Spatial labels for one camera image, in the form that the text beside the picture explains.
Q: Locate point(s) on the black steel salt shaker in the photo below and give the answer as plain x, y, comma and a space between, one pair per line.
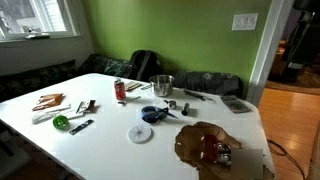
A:
185, 109

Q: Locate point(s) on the round wooden tray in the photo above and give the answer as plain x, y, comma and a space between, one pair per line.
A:
190, 143

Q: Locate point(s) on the stainless steel pot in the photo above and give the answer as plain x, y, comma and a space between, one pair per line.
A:
161, 86

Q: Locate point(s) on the small grey flat item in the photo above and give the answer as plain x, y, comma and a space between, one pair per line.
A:
145, 87

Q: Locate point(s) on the small steel measuring cup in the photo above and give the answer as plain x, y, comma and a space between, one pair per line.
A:
171, 104

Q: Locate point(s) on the tan striped card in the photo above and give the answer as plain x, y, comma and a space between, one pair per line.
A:
132, 85

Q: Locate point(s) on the black backpack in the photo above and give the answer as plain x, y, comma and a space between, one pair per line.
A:
145, 65

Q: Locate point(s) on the silver spoon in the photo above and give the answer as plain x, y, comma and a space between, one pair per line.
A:
128, 99

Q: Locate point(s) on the dark metal tongs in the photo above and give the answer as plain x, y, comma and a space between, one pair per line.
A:
196, 95

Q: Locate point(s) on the red soda can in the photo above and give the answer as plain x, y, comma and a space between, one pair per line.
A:
119, 90

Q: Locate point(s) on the dark grey bench cushion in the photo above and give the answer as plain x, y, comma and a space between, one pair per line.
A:
206, 82

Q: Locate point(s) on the white round coaster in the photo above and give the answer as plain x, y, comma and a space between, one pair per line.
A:
139, 133

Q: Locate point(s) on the green patterned cushion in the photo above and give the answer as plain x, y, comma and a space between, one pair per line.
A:
103, 65

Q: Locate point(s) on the small printed packet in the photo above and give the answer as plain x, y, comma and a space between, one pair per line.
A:
86, 106

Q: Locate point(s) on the grey calculator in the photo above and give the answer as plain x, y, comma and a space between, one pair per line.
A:
235, 104

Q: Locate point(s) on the red object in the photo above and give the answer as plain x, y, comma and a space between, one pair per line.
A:
210, 148

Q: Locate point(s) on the black flat metal bar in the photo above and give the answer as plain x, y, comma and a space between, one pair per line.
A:
81, 127

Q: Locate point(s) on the steel measuring spoons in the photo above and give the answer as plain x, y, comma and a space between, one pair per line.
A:
224, 156

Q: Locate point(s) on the green round plastic lid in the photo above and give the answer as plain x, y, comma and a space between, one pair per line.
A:
60, 122

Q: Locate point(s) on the brown wooden utensils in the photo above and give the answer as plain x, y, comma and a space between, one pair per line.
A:
48, 101

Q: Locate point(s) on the white plastic packet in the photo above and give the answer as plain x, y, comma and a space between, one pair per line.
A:
50, 114

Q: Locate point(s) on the dark patterned long cushion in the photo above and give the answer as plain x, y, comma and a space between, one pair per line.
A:
33, 80

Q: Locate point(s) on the small white windowsill object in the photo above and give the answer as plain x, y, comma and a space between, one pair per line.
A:
36, 34

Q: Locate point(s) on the black doorway stand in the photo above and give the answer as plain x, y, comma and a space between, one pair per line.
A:
300, 43

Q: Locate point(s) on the grey chair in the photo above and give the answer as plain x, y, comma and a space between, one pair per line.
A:
13, 160

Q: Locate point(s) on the white light switch plate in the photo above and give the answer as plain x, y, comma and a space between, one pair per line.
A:
245, 21

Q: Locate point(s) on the white window frame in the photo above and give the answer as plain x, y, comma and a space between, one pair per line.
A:
71, 20

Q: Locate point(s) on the white door frame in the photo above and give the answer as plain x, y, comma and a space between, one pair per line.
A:
266, 50

